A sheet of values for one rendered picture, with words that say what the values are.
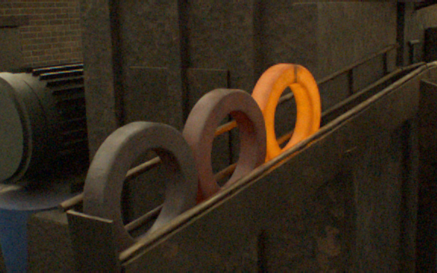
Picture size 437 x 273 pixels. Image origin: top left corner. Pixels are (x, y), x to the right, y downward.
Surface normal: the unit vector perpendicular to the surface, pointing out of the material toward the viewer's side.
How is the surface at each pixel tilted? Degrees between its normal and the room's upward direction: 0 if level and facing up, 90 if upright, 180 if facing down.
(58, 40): 90
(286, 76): 90
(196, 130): 61
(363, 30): 90
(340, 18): 90
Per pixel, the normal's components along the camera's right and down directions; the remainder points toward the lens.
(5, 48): 0.90, 0.06
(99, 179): -0.54, -0.28
